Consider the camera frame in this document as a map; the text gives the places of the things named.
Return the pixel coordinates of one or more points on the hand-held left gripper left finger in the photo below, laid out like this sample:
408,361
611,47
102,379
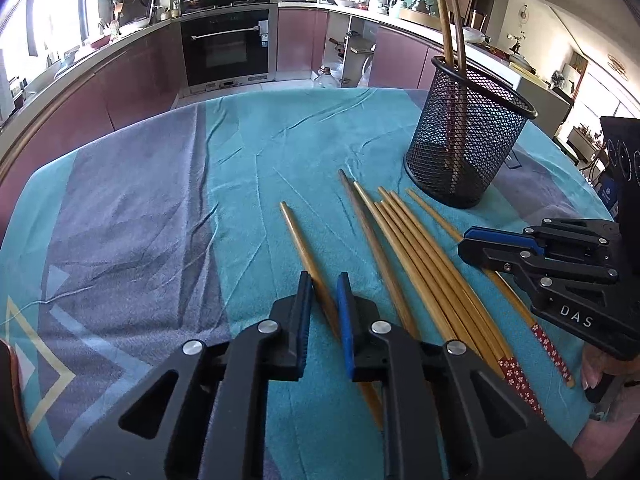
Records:
302,320

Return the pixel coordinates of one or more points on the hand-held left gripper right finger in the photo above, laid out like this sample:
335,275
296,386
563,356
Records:
345,325

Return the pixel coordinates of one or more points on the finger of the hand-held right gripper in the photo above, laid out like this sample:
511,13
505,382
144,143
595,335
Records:
500,239
495,259

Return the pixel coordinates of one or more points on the bunch of wooden chopsticks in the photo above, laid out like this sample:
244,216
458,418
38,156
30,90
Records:
425,280

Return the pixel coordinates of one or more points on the light wooden chopstick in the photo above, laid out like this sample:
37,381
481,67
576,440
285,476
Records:
300,245

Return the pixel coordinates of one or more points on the black mesh utensil holder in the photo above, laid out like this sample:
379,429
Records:
460,135

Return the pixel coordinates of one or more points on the dark brown chopstick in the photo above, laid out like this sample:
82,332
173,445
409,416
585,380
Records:
457,15

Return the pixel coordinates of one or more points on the golden curved chopstick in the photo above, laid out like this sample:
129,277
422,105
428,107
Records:
440,10

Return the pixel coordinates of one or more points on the person's right forearm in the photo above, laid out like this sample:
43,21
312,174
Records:
625,435

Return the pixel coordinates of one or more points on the person's right hand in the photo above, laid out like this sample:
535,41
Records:
592,367

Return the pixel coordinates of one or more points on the white chest cabinet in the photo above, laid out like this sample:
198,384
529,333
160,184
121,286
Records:
542,102

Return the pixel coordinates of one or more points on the teal and purple tablecloth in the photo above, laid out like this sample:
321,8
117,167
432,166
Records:
150,210

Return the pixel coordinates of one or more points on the wooden tray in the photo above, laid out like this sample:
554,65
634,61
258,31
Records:
422,17

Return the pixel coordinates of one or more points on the clear water jug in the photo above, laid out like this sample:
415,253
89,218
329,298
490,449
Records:
327,78

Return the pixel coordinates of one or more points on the purple kitchen cabinets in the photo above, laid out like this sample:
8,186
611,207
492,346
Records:
125,75

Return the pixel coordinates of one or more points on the kitchen window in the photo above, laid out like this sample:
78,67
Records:
45,15

